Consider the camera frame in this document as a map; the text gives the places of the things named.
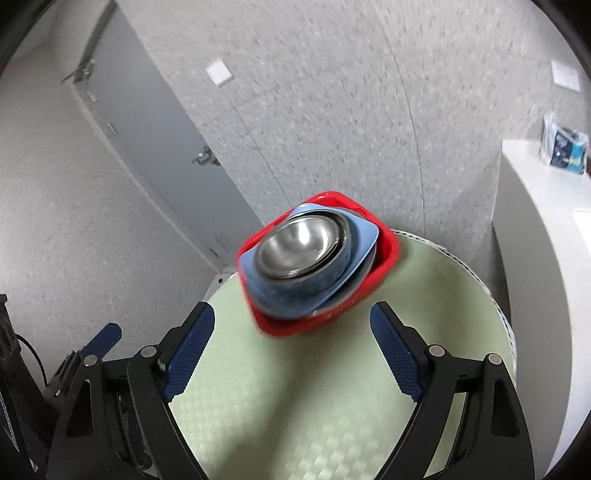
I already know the light blue plate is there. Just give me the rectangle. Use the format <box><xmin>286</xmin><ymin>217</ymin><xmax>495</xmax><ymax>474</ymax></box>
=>
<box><xmin>240</xmin><ymin>205</ymin><xmax>380</xmax><ymax>320</ymax></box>

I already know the green table mat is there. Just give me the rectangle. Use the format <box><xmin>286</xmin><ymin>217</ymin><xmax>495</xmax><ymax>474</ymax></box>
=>
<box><xmin>168</xmin><ymin>228</ymin><xmax>513</xmax><ymax>480</ymax></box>

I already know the white light switch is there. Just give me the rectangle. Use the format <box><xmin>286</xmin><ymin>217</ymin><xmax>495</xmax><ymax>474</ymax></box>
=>
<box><xmin>205</xmin><ymin>60</ymin><xmax>233</xmax><ymax>87</ymax></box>

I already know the white vanity counter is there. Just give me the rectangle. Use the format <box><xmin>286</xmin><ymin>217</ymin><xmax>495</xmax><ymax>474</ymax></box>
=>
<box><xmin>492</xmin><ymin>138</ymin><xmax>591</xmax><ymax>480</ymax></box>

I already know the white wall socket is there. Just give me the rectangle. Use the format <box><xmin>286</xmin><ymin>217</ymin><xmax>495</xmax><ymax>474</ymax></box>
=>
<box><xmin>551</xmin><ymin>60</ymin><xmax>580</xmax><ymax>90</ymax></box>

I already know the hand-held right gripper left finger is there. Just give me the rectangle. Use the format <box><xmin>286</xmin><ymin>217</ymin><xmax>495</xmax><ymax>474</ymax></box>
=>
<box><xmin>46</xmin><ymin>301</ymin><xmax>216</xmax><ymax>480</ymax></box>

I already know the red plastic basin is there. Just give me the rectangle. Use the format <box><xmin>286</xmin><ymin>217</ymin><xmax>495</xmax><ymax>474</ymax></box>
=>
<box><xmin>237</xmin><ymin>190</ymin><xmax>402</xmax><ymax>339</ymax></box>

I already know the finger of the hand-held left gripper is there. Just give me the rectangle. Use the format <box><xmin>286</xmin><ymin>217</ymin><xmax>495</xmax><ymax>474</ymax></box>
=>
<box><xmin>81</xmin><ymin>323</ymin><xmax>123</xmax><ymax>360</ymax></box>

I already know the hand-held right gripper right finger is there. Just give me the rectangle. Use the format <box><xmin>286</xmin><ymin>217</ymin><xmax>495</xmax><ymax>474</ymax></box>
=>
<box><xmin>369</xmin><ymin>301</ymin><xmax>536</xmax><ymax>480</ymax></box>

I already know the grey door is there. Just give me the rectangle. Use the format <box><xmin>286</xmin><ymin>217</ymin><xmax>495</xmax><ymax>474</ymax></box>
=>
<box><xmin>69</xmin><ymin>0</ymin><xmax>259</xmax><ymax>278</ymax></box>

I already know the metal door handle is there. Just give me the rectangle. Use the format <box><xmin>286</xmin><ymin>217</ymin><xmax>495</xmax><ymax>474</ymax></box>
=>
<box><xmin>191</xmin><ymin>145</ymin><xmax>220</xmax><ymax>167</ymax></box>

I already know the door closer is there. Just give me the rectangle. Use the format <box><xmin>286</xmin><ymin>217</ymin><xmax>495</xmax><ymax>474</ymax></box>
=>
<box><xmin>60</xmin><ymin>59</ymin><xmax>95</xmax><ymax>84</ymax></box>

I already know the blue tissue packet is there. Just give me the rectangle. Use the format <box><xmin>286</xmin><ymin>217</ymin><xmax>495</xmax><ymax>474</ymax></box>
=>
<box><xmin>539</xmin><ymin>113</ymin><xmax>589</xmax><ymax>175</ymax></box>

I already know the small steel bowl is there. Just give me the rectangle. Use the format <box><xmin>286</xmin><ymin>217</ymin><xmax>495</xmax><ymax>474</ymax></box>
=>
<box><xmin>253</xmin><ymin>213</ymin><xmax>347</xmax><ymax>280</ymax></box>

